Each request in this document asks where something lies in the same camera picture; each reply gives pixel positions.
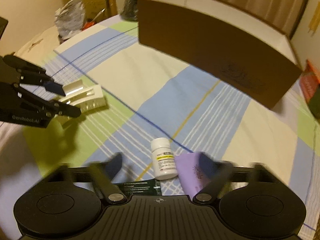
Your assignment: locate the white plastic clip holder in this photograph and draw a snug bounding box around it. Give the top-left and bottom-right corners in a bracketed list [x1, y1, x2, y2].
[57, 80, 107, 113]

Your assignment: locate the purple cream tube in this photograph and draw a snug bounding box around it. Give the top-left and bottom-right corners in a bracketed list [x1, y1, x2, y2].
[175, 152, 210, 199]

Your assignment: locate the dark green sachet packet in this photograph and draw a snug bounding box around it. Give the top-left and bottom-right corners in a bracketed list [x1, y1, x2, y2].
[115, 179, 162, 197]

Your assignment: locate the white pill bottle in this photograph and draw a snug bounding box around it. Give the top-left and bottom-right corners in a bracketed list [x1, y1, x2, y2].
[151, 138, 178, 180]

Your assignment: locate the crumpled white plastic bag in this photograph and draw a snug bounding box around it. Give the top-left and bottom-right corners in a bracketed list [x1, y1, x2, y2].
[54, 0, 85, 40]

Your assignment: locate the dark red tray box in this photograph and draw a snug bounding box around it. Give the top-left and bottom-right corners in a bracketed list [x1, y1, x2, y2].
[57, 21, 97, 45]

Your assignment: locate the cardboard carton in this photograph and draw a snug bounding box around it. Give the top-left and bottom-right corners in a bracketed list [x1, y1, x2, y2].
[84, 0, 107, 23]

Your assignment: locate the dark wrapped noodle bowl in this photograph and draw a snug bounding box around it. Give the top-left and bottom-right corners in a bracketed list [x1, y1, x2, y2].
[120, 0, 138, 22]

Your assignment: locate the brown cardboard box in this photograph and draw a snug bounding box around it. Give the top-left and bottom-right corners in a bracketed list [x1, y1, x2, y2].
[137, 0, 302, 109]

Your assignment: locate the red instant noodle bowl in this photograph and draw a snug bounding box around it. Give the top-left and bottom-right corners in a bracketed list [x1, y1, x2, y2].
[299, 60, 320, 120]

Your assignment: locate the yellow wall ornament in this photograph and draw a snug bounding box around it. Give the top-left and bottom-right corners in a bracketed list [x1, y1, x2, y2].
[309, 7, 319, 35]

